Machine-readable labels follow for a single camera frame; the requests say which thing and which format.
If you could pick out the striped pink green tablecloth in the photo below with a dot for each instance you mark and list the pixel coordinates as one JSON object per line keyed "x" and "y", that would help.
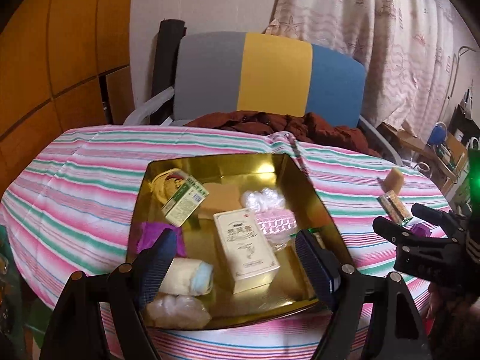
{"x": 71, "y": 208}

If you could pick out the green white small box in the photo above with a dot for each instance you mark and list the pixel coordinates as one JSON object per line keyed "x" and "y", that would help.
{"x": 183, "y": 203}

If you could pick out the black rolled mat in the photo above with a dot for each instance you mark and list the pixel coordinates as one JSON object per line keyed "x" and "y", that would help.
{"x": 168, "y": 40}

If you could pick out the dark red garment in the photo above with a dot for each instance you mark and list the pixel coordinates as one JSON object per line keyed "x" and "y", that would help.
{"x": 309, "y": 128}

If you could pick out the wooden desk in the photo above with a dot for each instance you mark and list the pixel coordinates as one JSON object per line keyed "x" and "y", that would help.
{"x": 414, "y": 151}

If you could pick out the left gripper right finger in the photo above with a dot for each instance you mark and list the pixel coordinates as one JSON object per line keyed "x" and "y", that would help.
{"x": 340, "y": 290}

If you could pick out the pink white patterned pouch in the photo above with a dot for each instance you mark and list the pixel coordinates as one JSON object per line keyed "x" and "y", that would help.
{"x": 278, "y": 226}

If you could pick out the round yellow tin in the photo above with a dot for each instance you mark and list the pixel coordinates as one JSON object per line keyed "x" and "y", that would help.
{"x": 165, "y": 184}

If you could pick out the white gauze bandage roll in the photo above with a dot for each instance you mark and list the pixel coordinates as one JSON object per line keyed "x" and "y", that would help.
{"x": 188, "y": 277}

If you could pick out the blue kettle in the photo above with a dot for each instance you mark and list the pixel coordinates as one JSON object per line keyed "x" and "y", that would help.
{"x": 438, "y": 134}

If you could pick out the tan sponge in tray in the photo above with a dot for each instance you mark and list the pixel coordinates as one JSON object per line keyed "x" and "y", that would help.
{"x": 221, "y": 198}

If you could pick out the white plastic bundle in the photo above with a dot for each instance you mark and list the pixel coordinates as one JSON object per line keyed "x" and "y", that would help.
{"x": 176, "y": 312}

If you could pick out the grey yellow blue chair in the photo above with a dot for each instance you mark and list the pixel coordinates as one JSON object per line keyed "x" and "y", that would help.
{"x": 234, "y": 71}

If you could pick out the gold ointment box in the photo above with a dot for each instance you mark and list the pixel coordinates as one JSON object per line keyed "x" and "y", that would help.
{"x": 251, "y": 261}

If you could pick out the purple paper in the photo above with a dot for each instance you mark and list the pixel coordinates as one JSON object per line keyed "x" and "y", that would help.
{"x": 151, "y": 232}

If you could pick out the gold metal tray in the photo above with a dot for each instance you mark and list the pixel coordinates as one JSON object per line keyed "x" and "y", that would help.
{"x": 290, "y": 292}

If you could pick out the wooden wardrobe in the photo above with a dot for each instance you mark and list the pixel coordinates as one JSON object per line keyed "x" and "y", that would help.
{"x": 64, "y": 65}

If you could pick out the pink patterned curtain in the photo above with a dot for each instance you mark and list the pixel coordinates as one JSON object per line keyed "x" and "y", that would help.
{"x": 406, "y": 47}

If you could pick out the white cotton ball bag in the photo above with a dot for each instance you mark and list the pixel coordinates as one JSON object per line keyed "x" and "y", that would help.
{"x": 264, "y": 200}

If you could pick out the yellow sponge block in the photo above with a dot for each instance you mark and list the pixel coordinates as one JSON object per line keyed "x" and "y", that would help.
{"x": 394, "y": 181}

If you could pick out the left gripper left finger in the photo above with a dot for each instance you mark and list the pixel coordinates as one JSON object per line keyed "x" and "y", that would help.
{"x": 130, "y": 287}

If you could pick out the cotton swab packet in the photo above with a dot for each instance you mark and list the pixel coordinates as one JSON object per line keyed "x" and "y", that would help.
{"x": 395, "y": 209}

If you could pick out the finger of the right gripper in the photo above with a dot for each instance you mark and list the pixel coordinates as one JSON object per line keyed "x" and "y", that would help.
{"x": 453, "y": 244}
{"x": 435, "y": 215}

